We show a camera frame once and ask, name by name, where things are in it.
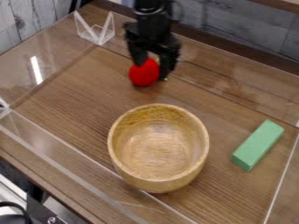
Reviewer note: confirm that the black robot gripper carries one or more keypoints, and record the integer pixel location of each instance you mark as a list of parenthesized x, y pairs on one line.
[(148, 35)]

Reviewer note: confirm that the red plush strawberry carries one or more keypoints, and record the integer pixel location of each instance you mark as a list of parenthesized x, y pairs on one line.
[(147, 74)]

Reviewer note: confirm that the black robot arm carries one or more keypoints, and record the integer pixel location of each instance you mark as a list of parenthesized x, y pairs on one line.
[(151, 7)]

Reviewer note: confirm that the wooden bowl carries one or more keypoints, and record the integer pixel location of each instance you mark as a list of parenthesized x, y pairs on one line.
[(157, 144)]

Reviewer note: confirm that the green rectangular block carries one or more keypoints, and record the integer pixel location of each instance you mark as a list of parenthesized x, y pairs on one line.
[(256, 145)]

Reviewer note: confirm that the clear acrylic corner bracket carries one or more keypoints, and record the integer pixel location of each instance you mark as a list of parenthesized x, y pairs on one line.
[(96, 34)]

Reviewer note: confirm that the clear acrylic tray wall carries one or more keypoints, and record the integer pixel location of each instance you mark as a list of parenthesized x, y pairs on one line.
[(65, 90)]

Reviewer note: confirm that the black metal mount base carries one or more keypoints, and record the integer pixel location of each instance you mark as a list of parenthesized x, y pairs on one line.
[(40, 213)]

